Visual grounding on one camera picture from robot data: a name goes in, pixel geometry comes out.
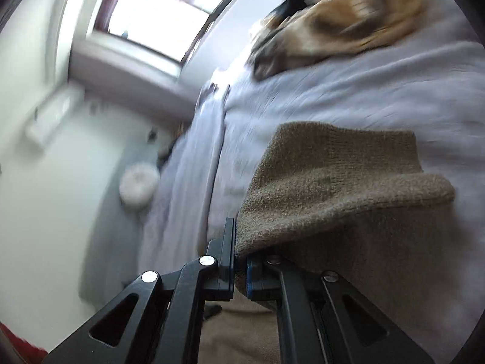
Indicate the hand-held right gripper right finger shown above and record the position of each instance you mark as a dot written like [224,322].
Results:
[252,278]

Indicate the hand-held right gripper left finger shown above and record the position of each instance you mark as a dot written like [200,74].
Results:
[227,265]

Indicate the brown knitted sweater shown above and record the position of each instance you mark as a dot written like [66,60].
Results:
[322,197]

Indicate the white round cushion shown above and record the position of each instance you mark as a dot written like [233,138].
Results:
[138,185]

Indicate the grey quilted headboard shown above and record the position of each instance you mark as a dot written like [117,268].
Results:
[110,242]

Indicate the lavender embossed blanket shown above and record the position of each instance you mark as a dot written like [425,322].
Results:
[341,94]

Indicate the red cloth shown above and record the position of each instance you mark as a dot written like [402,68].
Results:
[15,343]

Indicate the window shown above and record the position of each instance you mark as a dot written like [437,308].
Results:
[163,11]

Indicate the tan striped cloth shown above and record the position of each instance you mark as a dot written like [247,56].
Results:
[341,26]

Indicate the white wall unit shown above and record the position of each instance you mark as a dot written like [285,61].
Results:
[53,115]

